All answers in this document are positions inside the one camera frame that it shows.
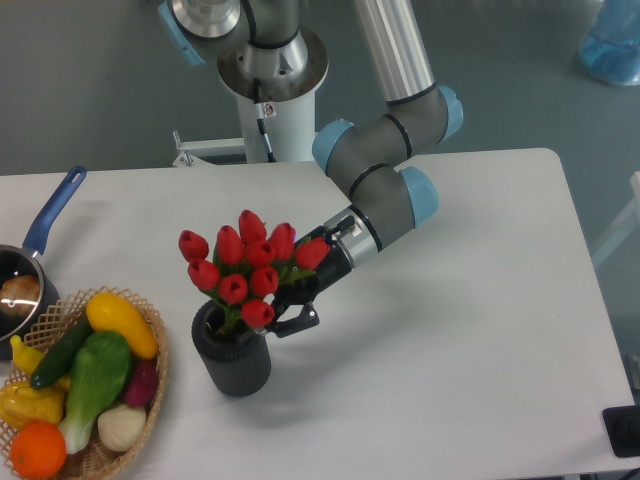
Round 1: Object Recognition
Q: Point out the brown bread in pan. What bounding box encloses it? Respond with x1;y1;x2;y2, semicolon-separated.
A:
1;275;40;317

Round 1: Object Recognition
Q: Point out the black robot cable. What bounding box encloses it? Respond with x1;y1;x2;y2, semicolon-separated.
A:
251;77;277;163

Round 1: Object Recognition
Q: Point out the red tulip bouquet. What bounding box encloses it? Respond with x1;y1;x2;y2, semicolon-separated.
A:
178;210;330;341

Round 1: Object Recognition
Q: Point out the green bok choy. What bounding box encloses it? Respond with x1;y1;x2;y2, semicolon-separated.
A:
59;331;132;455

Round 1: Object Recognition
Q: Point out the yellow banana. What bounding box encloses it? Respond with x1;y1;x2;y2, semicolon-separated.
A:
6;335;71;393

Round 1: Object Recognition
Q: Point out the yellow squash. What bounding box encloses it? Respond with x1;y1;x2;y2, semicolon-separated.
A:
86;292;159;360

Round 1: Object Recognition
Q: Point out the woven wicker basket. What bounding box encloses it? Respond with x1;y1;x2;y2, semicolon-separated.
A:
1;287;168;479

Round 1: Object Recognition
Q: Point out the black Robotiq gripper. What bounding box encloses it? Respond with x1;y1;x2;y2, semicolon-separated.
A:
255;226;352;336

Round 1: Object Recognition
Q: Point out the purple red onion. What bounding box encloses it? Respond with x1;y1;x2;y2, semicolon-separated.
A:
123;360;159;407

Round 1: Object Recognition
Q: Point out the black device at edge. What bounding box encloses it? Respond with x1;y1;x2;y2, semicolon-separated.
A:
602;405;639;458

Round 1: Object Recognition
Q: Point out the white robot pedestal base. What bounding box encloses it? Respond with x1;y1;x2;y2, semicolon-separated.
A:
172;27;351;167

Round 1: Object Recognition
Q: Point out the white garlic bulb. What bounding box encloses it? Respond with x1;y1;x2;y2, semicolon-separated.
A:
97;404;146;452

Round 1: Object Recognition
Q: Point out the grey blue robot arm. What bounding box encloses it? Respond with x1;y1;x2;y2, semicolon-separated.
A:
159;1;463;337

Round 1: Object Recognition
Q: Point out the orange fruit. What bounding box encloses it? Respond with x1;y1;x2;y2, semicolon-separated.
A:
9;421;67;479

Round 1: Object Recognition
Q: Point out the blue handled saucepan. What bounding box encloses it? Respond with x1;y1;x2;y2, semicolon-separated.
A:
1;166;87;361

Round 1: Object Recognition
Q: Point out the green cucumber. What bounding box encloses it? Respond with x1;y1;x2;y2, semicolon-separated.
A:
30;316;94;390

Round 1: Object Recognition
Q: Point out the dark grey ribbed vase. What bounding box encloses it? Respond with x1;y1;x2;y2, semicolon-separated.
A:
191;300;271;397

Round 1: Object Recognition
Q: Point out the blue plastic bag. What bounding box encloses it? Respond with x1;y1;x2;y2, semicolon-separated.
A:
579;0;639;86

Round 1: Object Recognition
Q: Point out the yellow pumpkin gourd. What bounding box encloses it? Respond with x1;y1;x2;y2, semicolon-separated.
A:
1;381;65;430

